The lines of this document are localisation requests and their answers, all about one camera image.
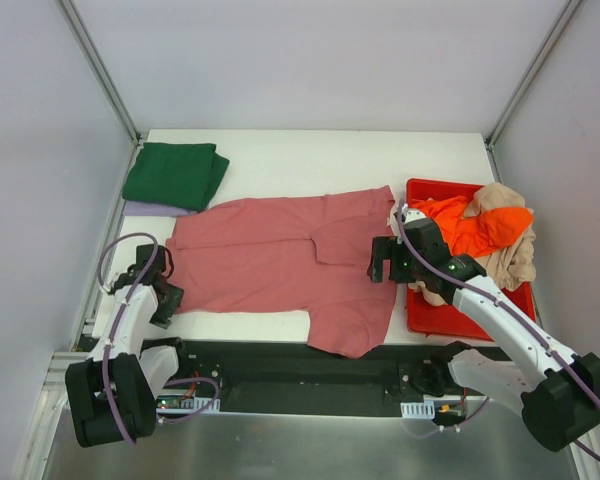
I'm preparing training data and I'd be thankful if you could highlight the pink t shirt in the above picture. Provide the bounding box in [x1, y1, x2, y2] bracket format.
[166, 186, 396, 358]

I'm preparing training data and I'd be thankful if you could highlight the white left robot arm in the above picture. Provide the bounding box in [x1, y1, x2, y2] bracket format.
[65, 243, 192, 448]

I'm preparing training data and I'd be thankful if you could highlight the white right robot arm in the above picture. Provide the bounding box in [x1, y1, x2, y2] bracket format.
[367, 209, 600, 452]

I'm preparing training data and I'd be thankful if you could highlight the orange t shirt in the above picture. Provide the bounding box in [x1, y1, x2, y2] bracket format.
[413, 196, 533, 258]

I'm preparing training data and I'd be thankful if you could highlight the red plastic bin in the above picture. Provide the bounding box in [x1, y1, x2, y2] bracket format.
[406, 179, 536, 340]

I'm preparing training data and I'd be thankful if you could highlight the beige t shirt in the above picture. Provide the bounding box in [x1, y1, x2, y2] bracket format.
[407, 182, 538, 306]

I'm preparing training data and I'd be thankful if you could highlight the lavender folded t shirt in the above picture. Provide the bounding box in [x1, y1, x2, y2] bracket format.
[123, 201, 195, 218]

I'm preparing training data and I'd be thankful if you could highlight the green folded t shirt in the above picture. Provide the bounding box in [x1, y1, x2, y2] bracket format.
[121, 143, 230, 212]

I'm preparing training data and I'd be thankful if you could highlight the white left cable duct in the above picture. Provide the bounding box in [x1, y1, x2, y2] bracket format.
[156, 395, 221, 416]

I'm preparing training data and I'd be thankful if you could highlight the white cable duct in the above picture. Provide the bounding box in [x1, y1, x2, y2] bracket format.
[156, 395, 221, 416]
[400, 400, 436, 420]

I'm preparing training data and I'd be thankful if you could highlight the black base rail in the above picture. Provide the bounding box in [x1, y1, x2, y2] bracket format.
[77, 334, 487, 415]

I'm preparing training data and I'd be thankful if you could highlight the white right cable duct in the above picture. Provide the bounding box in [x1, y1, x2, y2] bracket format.
[400, 400, 436, 420]

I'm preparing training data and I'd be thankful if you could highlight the right aluminium frame post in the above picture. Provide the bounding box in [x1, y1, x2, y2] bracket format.
[484, 0, 586, 149]

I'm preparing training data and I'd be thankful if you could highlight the aluminium frame post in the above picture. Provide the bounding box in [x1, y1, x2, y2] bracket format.
[55, 0, 142, 145]
[484, 0, 586, 149]

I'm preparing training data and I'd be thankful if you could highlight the left aluminium frame post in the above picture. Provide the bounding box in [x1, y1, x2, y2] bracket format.
[55, 0, 142, 145]

